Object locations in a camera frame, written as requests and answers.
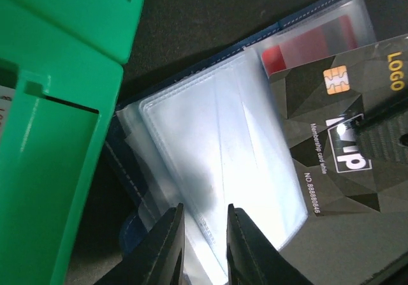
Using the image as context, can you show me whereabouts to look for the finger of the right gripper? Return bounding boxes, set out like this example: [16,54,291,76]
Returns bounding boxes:
[351,96,407,164]

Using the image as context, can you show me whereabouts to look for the red circle credit card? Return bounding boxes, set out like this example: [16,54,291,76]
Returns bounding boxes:
[261,15,358,76]

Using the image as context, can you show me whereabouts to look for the near green plastic bin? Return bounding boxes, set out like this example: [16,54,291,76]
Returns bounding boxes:
[1,61,123,284]

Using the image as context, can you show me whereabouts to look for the middle green plastic bin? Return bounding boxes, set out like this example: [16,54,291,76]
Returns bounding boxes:
[15,0,144,64]

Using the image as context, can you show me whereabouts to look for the blue card holder wallet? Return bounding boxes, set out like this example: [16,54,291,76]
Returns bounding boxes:
[105,0,375,284]

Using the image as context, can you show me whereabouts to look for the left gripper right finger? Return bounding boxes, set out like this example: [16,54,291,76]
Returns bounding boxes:
[226,204,311,285]

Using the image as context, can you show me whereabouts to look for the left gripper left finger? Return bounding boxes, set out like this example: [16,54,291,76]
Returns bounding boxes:
[96,203,185,285]

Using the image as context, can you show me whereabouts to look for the black VIP credit card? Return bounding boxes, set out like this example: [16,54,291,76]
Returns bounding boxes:
[270,35,407,284]

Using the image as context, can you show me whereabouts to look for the green plastic bin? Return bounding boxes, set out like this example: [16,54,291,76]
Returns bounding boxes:
[1,61,123,284]
[15,0,144,64]

